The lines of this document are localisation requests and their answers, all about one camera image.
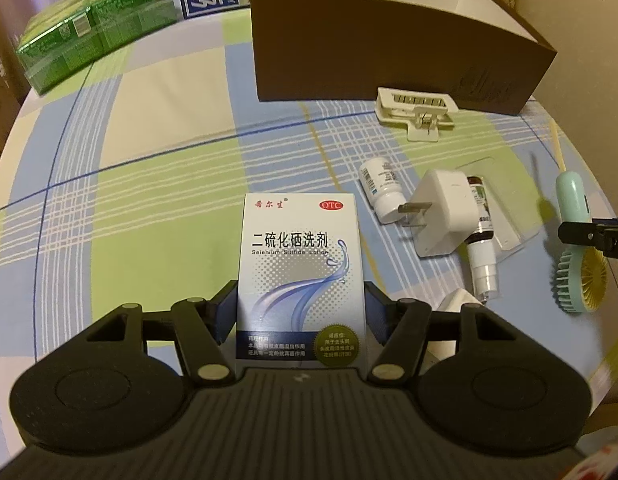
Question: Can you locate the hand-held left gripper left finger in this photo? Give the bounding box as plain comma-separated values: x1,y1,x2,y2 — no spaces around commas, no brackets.
90,281,240,387

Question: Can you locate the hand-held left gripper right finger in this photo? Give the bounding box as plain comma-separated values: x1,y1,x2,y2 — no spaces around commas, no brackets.
365,281,512,387

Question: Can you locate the mint green handheld fan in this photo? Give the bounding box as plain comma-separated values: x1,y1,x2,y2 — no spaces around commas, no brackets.
551,170,610,313

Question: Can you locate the clear plastic box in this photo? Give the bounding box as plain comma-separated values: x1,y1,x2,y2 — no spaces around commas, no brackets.
454,156,540,262

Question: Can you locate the white medicine box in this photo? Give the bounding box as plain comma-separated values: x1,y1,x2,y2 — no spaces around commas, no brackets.
235,192,370,378

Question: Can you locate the small white object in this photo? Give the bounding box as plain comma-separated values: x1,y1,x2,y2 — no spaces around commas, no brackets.
429,287,490,361

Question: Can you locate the cream stick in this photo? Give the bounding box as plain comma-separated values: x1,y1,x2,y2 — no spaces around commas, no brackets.
548,120,570,175

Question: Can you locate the brown glass spray bottle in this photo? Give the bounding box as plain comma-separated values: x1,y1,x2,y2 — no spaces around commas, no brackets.
464,175,504,303

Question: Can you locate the white pill bottle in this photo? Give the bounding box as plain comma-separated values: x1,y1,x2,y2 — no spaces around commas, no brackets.
359,158,412,224

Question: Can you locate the white power adapter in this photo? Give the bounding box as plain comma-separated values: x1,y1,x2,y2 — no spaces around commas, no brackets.
398,168,477,259

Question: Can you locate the brown cardboard box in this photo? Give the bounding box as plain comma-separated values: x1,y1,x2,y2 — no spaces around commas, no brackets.
250,0,558,116

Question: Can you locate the checked bed sheet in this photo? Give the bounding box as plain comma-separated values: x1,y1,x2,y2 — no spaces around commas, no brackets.
0,7,617,461

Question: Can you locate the white plastic clip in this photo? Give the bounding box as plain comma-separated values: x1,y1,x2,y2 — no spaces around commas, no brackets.
374,86,460,142

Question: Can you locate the red patterned object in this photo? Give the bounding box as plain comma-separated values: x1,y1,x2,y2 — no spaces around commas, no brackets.
574,452,618,480

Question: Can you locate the green carton pack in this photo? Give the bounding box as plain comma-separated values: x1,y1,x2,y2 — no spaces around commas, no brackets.
16,0,180,95

